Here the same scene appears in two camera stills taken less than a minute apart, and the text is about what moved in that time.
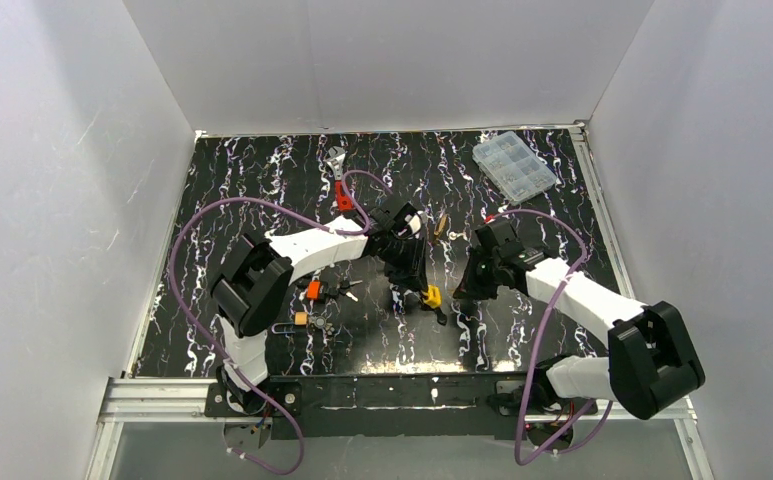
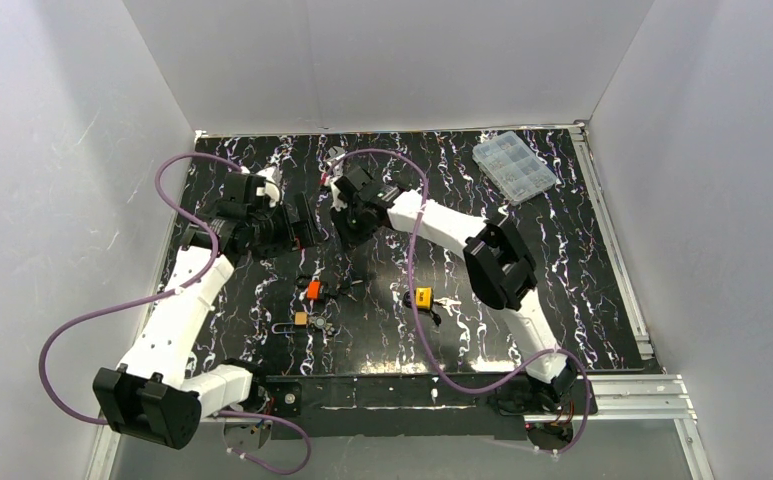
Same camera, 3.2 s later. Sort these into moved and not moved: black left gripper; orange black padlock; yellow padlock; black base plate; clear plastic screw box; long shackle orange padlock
Moved: black left gripper; yellow padlock
Not moved: long shackle orange padlock; black base plate; orange black padlock; clear plastic screw box
